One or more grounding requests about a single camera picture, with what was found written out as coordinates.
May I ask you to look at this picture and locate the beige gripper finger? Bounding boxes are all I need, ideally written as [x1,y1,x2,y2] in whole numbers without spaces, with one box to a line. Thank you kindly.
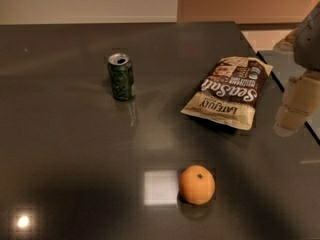
[273,30,297,53]
[273,70,320,137]

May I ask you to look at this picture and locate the brown chip bag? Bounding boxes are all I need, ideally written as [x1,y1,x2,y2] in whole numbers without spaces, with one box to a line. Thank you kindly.
[181,56,272,130]

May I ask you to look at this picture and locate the green soda can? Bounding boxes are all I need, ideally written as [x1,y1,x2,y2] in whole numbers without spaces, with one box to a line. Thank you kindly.
[107,53,135,101]

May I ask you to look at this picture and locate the orange fruit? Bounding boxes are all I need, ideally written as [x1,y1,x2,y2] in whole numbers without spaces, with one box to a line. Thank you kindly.
[179,165,216,205]

